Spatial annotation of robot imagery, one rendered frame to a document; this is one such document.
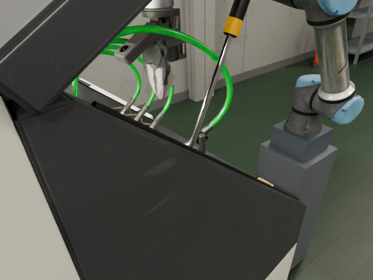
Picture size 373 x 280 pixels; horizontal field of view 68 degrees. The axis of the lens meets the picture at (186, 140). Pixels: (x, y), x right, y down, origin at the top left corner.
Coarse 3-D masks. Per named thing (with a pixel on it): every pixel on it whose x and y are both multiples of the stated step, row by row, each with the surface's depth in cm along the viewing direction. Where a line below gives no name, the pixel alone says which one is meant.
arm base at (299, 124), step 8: (296, 112) 115; (304, 112) 112; (288, 120) 120; (296, 120) 116; (304, 120) 114; (312, 120) 113; (320, 120) 116; (288, 128) 119; (296, 128) 116; (304, 128) 115; (312, 128) 114; (320, 128) 116
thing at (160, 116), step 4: (116, 40) 66; (120, 40) 67; (124, 40) 67; (172, 88) 84; (172, 92) 84; (168, 96) 86; (172, 96) 85; (168, 100) 85; (168, 104) 85; (164, 108) 85; (168, 108) 86; (160, 112) 85; (164, 112) 85; (160, 116) 85; (156, 120) 85; (160, 120) 85; (152, 124) 84; (156, 124) 85
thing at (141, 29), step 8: (128, 32) 51; (136, 32) 52; (144, 32) 53; (152, 32) 53; (160, 32) 53; (168, 32) 54; (176, 32) 54; (184, 40) 56; (192, 40) 56; (200, 48) 58; (208, 48) 58; (216, 56) 59; (224, 64) 61; (224, 72) 62; (232, 88) 65; (232, 96) 66; (224, 104) 67; (224, 112) 67; (216, 120) 68
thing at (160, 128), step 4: (160, 128) 116; (164, 128) 116; (164, 132) 113; (168, 132) 113; (172, 132) 113; (172, 136) 110; (176, 136) 110; (180, 136) 110; (180, 140) 108; (184, 140) 108; (208, 152) 100; (212, 156) 98; (216, 156) 98; (220, 160) 96; (228, 164) 94; (232, 164) 94; (236, 168) 92; (244, 172) 90
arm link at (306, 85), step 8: (304, 80) 107; (312, 80) 106; (320, 80) 105; (296, 88) 112; (304, 88) 108; (312, 88) 106; (296, 96) 113; (304, 96) 109; (312, 96) 105; (296, 104) 114; (304, 104) 111; (312, 112) 112
